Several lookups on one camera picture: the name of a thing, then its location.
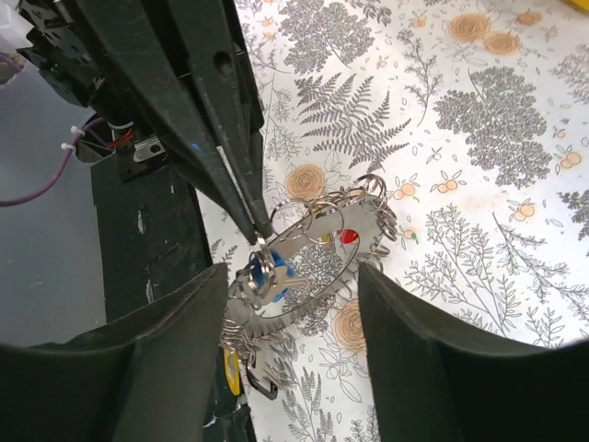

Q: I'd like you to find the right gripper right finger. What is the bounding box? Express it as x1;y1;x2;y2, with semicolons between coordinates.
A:
358;264;588;441

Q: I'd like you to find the yellow key tag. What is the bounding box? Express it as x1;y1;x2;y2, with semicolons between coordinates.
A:
223;348;241;397

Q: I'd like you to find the red key tag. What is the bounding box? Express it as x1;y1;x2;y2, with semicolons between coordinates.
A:
339;229;360;244

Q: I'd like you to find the blue key tag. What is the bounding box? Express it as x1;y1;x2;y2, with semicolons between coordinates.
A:
249;250;295;306

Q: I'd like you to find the metal disc with keyrings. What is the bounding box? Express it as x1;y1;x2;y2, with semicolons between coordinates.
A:
221;174;398;360

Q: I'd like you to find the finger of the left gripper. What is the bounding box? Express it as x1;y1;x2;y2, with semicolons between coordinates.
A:
174;1;272;238

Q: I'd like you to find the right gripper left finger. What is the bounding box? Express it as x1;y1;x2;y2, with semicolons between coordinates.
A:
1;264;228;441

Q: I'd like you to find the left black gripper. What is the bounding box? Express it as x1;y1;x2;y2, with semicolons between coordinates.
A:
16;0;259;245

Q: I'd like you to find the silver key with blue tag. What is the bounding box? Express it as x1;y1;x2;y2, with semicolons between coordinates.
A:
236;249;307;309

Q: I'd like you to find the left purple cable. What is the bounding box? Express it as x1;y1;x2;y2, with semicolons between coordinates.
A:
0;50;134;208

